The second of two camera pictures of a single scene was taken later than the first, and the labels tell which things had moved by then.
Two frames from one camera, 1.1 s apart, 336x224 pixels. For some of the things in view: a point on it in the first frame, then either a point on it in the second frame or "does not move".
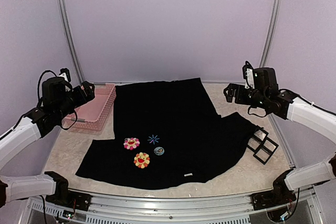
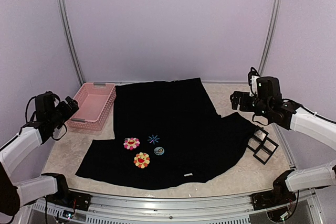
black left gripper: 82,98 → 69,112
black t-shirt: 168,135 does not move
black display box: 258,137 does not move
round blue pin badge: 159,150 does not move
